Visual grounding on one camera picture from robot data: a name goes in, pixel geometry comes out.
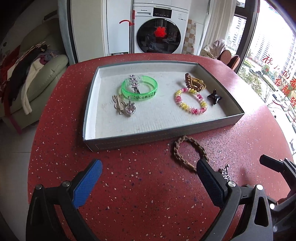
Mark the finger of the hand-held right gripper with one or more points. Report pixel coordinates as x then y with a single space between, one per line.
270 162

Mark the white cabinet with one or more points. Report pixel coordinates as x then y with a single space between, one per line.
92 30

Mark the checkered cloth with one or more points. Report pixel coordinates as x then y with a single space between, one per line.
189 34

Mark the dark cloth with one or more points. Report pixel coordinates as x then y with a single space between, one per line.
23 69

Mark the white washing machine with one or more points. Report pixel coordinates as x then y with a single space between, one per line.
159 14

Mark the silver heart hair clip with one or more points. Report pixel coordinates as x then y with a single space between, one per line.
129 110
224 173

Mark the beige bow hair clip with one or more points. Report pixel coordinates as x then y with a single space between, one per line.
119 105

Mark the white cloth bundle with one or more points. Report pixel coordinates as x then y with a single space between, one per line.
217 47

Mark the white garment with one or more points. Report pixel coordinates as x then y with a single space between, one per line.
31 83

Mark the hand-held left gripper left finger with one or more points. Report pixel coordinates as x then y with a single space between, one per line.
87 183

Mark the pole with red hook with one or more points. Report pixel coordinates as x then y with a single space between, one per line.
131 34

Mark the white curtain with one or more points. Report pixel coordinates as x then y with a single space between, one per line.
219 20

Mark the grey jewelry tray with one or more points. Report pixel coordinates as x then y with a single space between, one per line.
161 122

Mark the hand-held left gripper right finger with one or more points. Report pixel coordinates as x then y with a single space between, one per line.
210 180

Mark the red window decal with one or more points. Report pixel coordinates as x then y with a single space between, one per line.
284 81

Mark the red patterned blanket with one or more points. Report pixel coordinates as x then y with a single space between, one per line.
7 69

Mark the beige sofa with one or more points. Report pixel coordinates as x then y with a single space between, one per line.
52 76

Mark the brown chair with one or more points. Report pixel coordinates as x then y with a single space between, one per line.
234 62
225 56

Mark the small silver star hair clip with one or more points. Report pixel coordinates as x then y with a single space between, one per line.
133 81

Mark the black claw hair clip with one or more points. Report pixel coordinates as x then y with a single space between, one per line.
214 98

